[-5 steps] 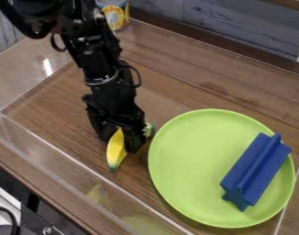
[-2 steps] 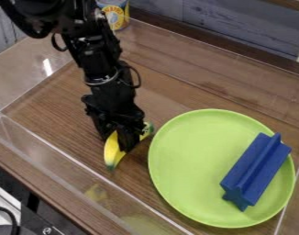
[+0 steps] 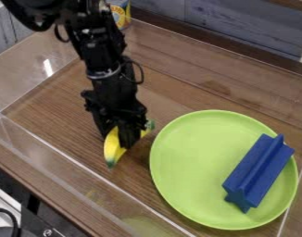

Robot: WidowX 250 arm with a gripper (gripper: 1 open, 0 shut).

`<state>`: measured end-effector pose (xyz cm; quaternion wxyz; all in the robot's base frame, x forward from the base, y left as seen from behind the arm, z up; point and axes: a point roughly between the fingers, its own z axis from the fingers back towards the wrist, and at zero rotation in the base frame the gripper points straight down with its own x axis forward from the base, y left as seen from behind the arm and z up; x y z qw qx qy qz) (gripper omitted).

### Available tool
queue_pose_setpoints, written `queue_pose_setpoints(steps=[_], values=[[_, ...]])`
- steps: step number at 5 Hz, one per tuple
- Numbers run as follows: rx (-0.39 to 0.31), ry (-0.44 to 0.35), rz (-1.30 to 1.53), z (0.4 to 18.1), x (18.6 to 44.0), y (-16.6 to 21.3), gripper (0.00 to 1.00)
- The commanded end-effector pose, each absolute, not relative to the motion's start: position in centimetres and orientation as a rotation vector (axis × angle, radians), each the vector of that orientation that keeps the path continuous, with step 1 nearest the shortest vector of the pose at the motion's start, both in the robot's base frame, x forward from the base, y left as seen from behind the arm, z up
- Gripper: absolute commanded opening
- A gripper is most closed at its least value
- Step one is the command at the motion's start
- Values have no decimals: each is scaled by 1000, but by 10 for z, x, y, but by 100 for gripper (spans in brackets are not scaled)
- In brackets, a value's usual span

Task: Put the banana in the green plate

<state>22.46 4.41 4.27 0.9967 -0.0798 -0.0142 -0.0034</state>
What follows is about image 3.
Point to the blue plastic block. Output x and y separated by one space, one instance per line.
251 178

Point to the yellow toy banana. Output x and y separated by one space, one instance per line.
114 150

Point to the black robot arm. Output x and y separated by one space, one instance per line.
99 43

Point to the green round plate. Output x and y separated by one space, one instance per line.
197 150

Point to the yellow blue tin can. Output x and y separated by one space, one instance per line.
121 9

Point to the clear acrylic enclosure wall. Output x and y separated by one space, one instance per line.
51 148

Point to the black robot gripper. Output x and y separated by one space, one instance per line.
115 107

